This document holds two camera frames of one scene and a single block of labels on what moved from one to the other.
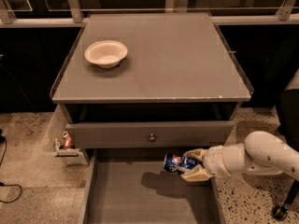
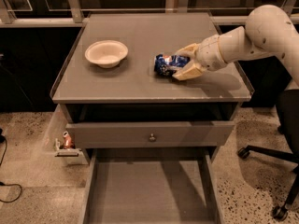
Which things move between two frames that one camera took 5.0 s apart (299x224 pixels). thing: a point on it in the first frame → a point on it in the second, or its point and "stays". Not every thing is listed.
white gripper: (212, 161) → (207, 54)
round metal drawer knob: (151, 138) stays
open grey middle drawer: (132, 187) stays
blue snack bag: (176, 162) → (167, 64)
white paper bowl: (106, 53) stays
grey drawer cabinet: (149, 80) stays
